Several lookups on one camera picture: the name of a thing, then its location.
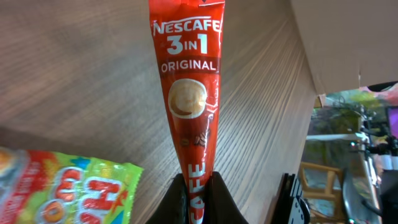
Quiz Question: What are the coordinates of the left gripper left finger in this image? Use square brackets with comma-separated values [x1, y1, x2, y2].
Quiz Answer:
[146, 174, 188, 224]

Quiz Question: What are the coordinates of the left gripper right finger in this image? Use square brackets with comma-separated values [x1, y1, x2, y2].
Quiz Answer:
[203, 172, 248, 224]

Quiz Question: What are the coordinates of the green Haribo gummy bag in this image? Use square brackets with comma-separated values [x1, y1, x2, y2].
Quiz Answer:
[1, 147, 143, 224]

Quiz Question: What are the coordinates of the red Nescafe coffee stick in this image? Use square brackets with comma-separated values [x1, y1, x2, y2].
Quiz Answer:
[149, 0, 225, 224]

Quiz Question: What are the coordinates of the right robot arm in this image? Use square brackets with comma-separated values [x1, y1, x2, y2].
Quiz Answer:
[271, 162, 397, 223]

